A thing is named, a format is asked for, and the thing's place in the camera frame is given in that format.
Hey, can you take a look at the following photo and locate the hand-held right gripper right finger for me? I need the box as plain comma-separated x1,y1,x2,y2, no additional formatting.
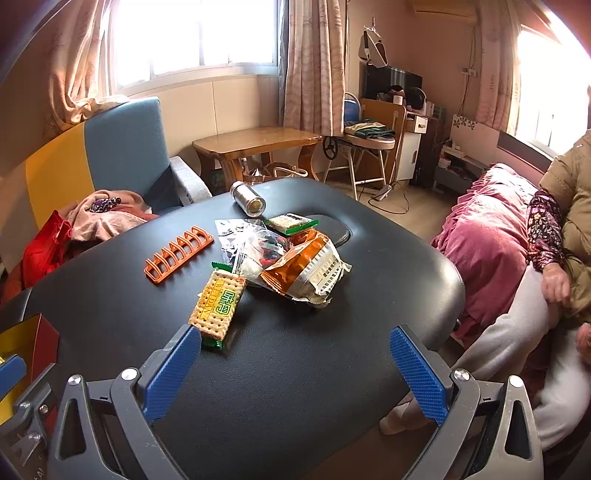
389,325,546,480

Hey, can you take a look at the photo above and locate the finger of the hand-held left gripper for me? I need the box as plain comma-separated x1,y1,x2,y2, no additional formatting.
0,354,54,416

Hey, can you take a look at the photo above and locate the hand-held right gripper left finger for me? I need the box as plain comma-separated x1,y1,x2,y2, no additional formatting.
46,324,202,480

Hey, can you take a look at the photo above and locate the red and yellow box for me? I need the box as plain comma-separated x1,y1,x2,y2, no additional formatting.
0,313,62,425

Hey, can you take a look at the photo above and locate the yellow cracker packet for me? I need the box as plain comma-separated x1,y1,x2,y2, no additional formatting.
188,261,249,350

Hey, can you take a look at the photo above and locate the orange plastic rack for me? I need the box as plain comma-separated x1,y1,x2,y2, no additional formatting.
144,224,215,283

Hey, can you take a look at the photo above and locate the clear plastic bag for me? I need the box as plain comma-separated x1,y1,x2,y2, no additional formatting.
215,218,296,289

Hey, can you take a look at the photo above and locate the orange snack bag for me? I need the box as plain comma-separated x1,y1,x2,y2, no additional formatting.
260,229,352,308

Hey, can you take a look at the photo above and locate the gold metal can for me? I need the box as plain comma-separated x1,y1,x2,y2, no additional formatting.
230,181,267,217

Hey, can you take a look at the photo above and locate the red cloth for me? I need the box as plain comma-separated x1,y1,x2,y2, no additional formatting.
21,210,72,289

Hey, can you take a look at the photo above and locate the pink bed cover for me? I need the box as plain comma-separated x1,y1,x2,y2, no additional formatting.
429,162,541,342

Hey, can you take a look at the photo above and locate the pink blanket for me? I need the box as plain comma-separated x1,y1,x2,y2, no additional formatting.
69,189,160,243

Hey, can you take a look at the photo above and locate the small green snack packet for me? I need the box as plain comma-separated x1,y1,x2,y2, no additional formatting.
263,213,320,237

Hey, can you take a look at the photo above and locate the low grey shelf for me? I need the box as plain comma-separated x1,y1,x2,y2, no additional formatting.
436,138,485,190

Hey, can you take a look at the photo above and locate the white cabinet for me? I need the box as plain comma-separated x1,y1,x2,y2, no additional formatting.
397,113,428,182

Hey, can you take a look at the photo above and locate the blue and yellow armchair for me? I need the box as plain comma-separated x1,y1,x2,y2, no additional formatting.
25,96,213,222

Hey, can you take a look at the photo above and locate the white folding chair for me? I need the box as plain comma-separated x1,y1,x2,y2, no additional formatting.
321,91,398,201

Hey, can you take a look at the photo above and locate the wooden side table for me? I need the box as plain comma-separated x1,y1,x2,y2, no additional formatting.
191,126,324,185

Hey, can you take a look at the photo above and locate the green folded cloth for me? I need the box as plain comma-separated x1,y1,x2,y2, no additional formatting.
344,119,395,139

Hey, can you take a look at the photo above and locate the wooden cabinet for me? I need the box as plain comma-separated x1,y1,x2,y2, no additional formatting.
360,98,407,176

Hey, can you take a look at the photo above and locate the black television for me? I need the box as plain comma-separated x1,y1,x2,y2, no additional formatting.
365,65,423,100

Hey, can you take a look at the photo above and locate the side window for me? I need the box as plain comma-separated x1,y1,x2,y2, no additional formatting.
508,14,591,158

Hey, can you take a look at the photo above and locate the pink patterned curtain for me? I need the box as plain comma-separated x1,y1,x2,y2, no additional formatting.
46,0,121,125
475,0,522,134
283,0,347,137

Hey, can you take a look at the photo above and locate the hanging bag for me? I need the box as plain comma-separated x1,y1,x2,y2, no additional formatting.
359,28,391,69

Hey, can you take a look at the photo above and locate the large window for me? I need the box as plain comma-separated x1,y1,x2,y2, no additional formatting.
108,0,284,95

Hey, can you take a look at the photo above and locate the air conditioner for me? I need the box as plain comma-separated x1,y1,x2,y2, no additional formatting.
411,0,478,21

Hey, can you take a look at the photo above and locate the plastic bag with handles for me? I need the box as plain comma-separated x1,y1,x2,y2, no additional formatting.
242,161,308,185

